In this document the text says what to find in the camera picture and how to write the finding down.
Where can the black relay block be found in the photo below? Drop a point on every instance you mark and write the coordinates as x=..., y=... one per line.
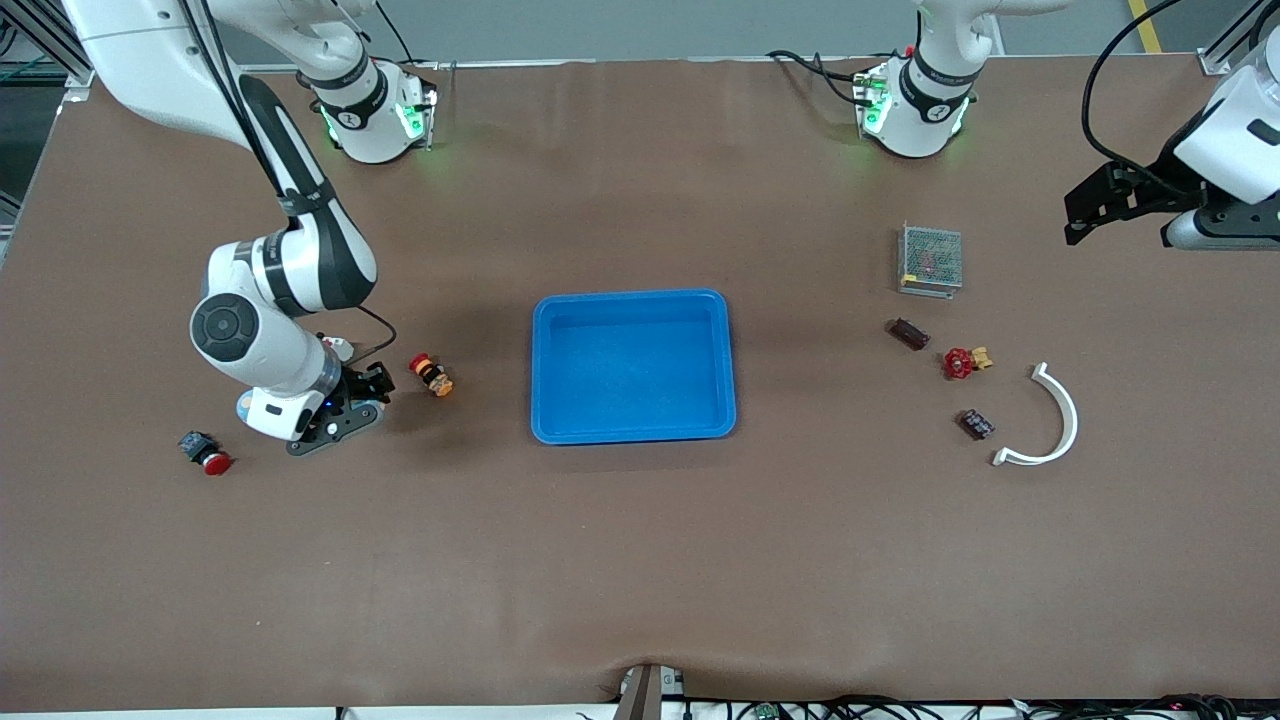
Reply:
x=977, y=425
x=908, y=334

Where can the blue plastic tray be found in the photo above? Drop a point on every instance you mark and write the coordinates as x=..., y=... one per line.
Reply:
x=640, y=370

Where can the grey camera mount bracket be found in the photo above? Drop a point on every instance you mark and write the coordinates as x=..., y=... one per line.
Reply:
x=645, y=695

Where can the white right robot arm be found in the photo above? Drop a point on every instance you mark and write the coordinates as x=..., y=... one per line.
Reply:
x=150, y=60

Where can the metal mesh power supply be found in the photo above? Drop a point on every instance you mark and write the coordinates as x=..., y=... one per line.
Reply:
x=930, y=258

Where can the red handwheel brass valve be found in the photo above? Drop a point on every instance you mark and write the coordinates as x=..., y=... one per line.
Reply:
x=958, y=363

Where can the white curved plastic piece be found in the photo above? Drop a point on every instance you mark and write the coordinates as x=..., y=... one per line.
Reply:
x=1068, y=415

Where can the aluminium frame post with bracket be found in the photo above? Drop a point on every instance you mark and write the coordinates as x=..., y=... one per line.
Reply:
x=75, y=88
x=1225, y=45

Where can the yellow emergency stop switch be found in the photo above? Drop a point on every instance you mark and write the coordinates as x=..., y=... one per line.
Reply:
x=432, y=375

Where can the white circuit breaker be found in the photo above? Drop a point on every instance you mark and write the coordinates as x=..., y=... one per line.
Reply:
x=340, y=347

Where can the red mushroom push button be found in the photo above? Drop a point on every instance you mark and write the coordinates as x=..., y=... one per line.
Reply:
x=212, y=460

